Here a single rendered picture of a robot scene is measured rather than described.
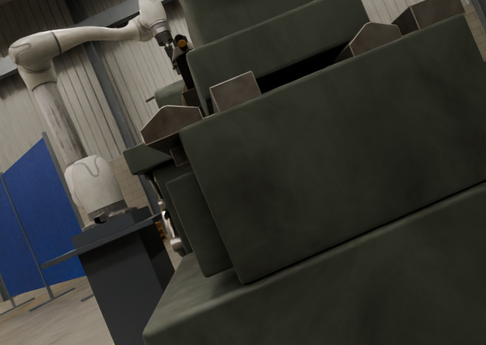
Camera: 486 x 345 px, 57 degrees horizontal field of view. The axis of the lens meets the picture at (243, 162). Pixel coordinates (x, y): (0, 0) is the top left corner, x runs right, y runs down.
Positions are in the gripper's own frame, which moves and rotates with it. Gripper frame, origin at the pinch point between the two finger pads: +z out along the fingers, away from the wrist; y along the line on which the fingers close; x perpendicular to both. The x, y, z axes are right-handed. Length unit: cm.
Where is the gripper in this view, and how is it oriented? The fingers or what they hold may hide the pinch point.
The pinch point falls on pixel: (179, 75)
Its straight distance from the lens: 215.0
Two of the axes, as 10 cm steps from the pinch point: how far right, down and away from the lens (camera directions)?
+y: 0.4, -0.3, -10.0
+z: 3.9, 9.2, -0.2
